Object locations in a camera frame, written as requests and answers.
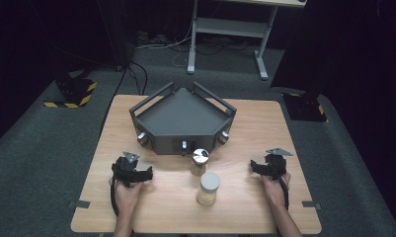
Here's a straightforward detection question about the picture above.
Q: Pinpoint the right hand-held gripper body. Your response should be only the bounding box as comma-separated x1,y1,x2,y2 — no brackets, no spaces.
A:
264,147,294,181

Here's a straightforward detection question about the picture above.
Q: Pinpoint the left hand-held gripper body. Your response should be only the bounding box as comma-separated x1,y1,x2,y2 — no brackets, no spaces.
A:
111,150,144,189

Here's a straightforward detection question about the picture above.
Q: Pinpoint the glass jar with white lid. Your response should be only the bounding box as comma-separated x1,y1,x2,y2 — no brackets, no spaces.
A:
196,171,221,206

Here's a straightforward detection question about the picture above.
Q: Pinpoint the glass jar with metal lid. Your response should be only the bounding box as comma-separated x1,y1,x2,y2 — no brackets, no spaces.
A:
190,148,210,177

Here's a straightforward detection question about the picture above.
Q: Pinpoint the dark grey corner rack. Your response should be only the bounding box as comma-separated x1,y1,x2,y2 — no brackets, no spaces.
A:
129,81,238,156

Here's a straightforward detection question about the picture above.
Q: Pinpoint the person's left hand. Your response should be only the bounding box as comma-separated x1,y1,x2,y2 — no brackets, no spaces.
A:
109,177,144,213

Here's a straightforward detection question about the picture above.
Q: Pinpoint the person's right hand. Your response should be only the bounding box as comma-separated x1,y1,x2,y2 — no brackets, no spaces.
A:
260,172,291,209

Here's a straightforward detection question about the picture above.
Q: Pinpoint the grey tape strip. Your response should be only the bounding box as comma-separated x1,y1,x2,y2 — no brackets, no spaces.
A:
67,199,92,209
301,199,323,210

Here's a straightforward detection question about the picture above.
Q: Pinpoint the black stand base hazard tape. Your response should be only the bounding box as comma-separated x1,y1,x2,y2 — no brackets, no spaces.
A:
42,77,98,110
280,92,329,123

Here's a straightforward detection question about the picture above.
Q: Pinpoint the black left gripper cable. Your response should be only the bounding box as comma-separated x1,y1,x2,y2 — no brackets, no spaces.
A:
110,177,119,217

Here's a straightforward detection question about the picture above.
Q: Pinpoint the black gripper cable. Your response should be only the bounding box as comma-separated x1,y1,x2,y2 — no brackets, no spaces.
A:
110,177,119,217
277,175,290,211

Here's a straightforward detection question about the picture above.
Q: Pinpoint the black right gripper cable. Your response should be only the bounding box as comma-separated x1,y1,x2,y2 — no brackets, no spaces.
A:
277,175,290,211

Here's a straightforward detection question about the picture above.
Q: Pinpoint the black floor cable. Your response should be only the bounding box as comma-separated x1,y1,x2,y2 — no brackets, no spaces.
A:
100,60,149,132

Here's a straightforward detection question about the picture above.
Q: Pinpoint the white floor cable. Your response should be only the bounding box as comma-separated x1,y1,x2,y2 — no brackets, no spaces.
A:
135,23,194,67

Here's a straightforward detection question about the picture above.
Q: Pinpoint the white metal desk frame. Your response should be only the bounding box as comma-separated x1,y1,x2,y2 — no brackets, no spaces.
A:
187,0,308,81

